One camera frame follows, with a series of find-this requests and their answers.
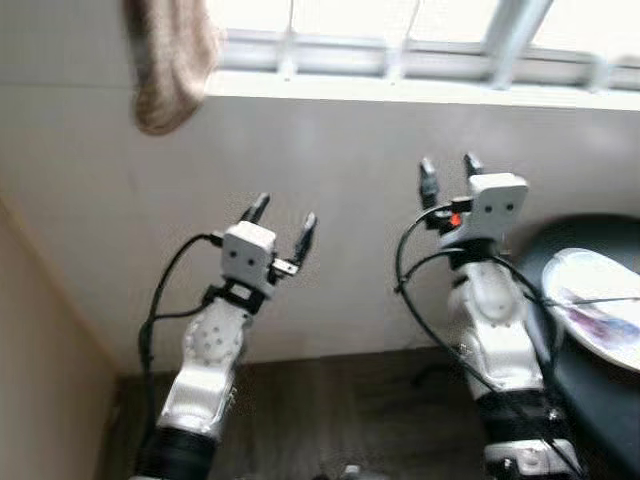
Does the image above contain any white window sill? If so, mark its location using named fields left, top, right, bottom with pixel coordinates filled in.
left=205, top=72, right=640, bottom=113

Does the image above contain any plain white bowl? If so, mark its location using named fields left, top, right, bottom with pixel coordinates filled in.
left=555, top=250, right=631, bottom=299

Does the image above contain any brown hanging towel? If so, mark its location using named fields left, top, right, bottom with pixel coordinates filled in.
left=123, top=0, right=224, bottom=137

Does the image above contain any white floral plate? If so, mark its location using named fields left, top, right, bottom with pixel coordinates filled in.
left=542, top=248, right=640, bottom=373

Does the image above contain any round black table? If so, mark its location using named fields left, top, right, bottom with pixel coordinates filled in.
left=518, top=213, right=640, bottom=479

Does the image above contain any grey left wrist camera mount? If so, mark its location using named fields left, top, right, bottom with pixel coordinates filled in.
left=220, top=222, right=278, bottom=299

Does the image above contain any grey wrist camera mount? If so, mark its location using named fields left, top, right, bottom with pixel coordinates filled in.
left=462, top=173, right=530, bottom=246
left=220, top=222, right=278, bottom=299

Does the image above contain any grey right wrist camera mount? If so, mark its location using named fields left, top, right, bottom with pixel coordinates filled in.
left=462, top=173, right=530, bottom=246

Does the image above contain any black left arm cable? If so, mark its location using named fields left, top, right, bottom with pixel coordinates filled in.
left=138, top=232, right=226, bottom=441

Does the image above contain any white barred window frame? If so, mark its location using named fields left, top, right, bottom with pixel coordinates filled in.
left=205, top=0, right=640, bottom=93

